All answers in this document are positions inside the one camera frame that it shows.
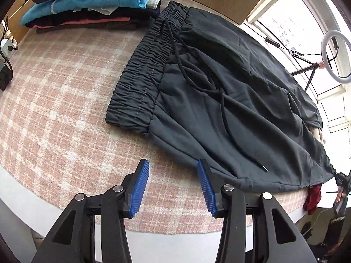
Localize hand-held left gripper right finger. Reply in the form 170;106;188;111
197;159;325;263

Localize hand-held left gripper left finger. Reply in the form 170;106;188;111
31;159;150;263

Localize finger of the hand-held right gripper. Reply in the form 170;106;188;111
332;170;350;189

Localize dark grey drawstring pants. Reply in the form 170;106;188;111
106;1;335;193

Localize stack of folded clothes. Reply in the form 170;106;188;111
20;0;170;25

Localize red cloth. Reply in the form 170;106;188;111
303;184;322;215

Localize black tripod stand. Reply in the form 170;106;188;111
290;62;321;91

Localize pink plaid blanket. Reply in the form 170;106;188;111
0;0;308;235

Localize folded pink garment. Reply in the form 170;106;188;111
33;17;131;30

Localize black box device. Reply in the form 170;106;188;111
0;61;14;91

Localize folded dark maroon garment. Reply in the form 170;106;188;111
26;8;161;34

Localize white power socket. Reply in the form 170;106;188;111
0;39;17;59

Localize white ring light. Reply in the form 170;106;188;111
319;30;351;84

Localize black cable with remote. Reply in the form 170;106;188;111
258;22;303;59

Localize white window frame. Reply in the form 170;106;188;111
243;0;351;167

